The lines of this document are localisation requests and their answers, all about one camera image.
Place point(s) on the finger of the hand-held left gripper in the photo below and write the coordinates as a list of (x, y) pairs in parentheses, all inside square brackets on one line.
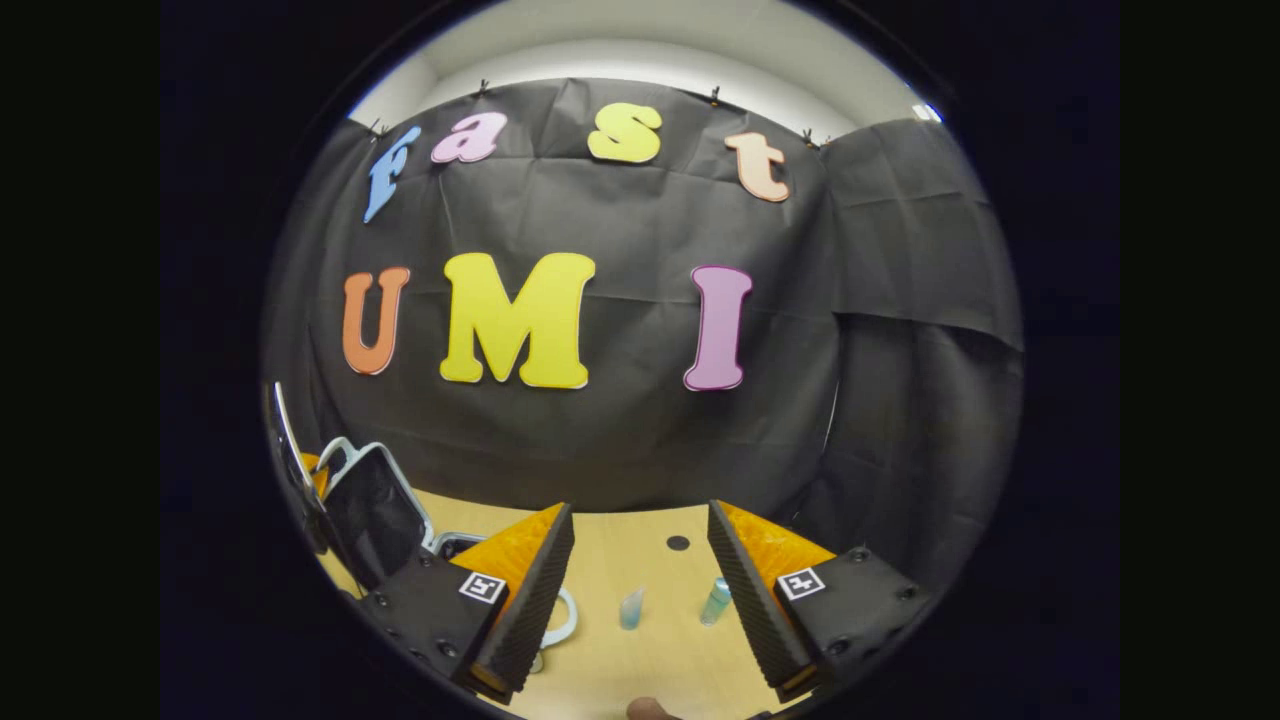
[(300, 480)]

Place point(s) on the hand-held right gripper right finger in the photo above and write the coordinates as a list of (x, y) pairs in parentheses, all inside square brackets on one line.
[(750, 600)]

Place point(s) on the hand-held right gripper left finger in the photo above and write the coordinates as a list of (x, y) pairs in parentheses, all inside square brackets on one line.
[(530, 610)]

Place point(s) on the blue skin care bottle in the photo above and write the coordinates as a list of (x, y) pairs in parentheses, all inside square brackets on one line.
[(715, 603)]

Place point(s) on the small white suitcase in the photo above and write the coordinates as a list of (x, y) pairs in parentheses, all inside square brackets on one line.
[(375, 515)]

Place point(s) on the clear blue skin care tube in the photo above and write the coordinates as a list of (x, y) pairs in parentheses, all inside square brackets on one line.
[(631, 610)]

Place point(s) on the black backdrop cloth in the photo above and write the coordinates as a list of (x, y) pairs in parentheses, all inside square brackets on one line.
[(600, 220)]

